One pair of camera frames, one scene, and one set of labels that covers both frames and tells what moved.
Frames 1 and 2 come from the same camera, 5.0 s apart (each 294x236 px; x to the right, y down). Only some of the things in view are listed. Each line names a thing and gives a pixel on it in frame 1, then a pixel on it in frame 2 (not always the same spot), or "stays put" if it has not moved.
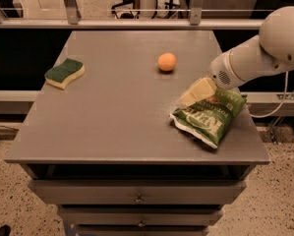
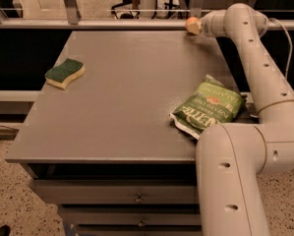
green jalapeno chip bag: [208, 119] stays put
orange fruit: [167, 62] to [191, 21]
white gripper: [220, 70] to [205, 27]
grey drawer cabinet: [105, 152] stays put
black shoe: [2, 231] stays put
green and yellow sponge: [61, 75] stays put
